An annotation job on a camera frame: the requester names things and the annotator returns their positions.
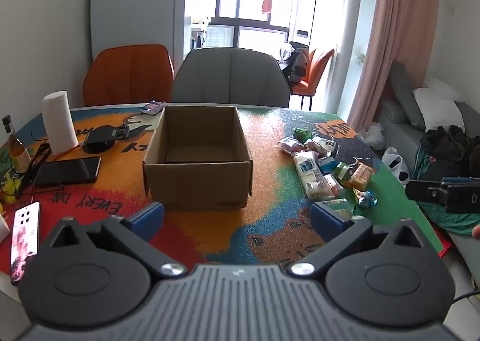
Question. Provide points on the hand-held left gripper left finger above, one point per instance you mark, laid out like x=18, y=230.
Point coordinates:
x=149, y=217

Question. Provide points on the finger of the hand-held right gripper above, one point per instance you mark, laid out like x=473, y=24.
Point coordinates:
x=423, y=191

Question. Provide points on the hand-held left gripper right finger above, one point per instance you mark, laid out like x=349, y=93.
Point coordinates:
x=325, y=217

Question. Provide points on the brown cardboard box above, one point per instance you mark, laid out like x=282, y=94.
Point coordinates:
x=198, y=160

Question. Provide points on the person's right hand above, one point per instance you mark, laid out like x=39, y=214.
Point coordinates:
x=477, y=232

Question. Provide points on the pale yellow snack packet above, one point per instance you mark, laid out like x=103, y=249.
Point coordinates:
x=339, y=205

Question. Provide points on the green cloth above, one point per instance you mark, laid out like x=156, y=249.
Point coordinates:
x=450, y=219

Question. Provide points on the large white blue-label snack pack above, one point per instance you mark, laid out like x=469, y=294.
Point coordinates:
x=312, y=175

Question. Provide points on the blue foil candy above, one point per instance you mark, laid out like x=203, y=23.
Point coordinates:
x=365, y=199

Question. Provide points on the pile of dark clothes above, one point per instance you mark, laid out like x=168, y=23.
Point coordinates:
x=446, y=149

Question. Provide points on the small green snack packet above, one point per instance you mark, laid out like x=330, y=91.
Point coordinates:
x=343, y=171

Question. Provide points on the blue snack packet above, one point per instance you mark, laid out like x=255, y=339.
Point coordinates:
x=328, y=164

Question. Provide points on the orange snack packet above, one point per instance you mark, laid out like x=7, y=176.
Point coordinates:
x=360, y=176

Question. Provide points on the colourful printed table mat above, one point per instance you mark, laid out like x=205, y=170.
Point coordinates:
x=270, y=213

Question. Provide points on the grey sofa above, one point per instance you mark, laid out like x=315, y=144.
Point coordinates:
x=420, y=130

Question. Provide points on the white and black snack packet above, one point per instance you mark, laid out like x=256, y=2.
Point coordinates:
x=327, y=144

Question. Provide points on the crumpled white plastic bag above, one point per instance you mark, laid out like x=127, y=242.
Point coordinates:
x=373, y=134

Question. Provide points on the clear packet with purple pastry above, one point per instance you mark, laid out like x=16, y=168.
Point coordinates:
x=290, y=145

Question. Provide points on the white pillow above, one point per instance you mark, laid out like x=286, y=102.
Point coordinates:
x=437, y=108

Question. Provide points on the black phone stand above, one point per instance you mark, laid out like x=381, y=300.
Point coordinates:
x=105, y=136

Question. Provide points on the black smartphone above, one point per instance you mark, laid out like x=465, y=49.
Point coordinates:
x=67, y=171

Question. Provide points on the purple and white snack packet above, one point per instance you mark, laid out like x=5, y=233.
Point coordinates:
x=153, y=107

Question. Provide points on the white smartphone with pink screen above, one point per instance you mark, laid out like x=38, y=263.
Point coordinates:
x=24, y=239

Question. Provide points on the white paper towel roll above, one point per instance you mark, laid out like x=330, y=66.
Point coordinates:
x=58, y=121

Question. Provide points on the yellow toy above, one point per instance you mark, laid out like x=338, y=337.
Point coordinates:
x=9, y=187

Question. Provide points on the orange upholstered chair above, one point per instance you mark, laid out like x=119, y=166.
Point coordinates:
x=127, y=74

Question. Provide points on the orange dining chair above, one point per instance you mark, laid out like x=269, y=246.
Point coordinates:
x=315, y=70

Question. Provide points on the glass bottle with amber liquid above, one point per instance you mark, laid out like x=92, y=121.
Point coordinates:
x=17, y=145

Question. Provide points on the black backpack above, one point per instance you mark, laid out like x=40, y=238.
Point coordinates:
x=296, y=63

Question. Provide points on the pink curtain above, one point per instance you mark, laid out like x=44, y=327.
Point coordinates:
x=393, y=33

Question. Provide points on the grey upholstered chair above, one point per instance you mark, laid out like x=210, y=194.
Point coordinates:
x=230, y=76

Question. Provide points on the grey leaning board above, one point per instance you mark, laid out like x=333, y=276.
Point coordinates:
x=131, y=3

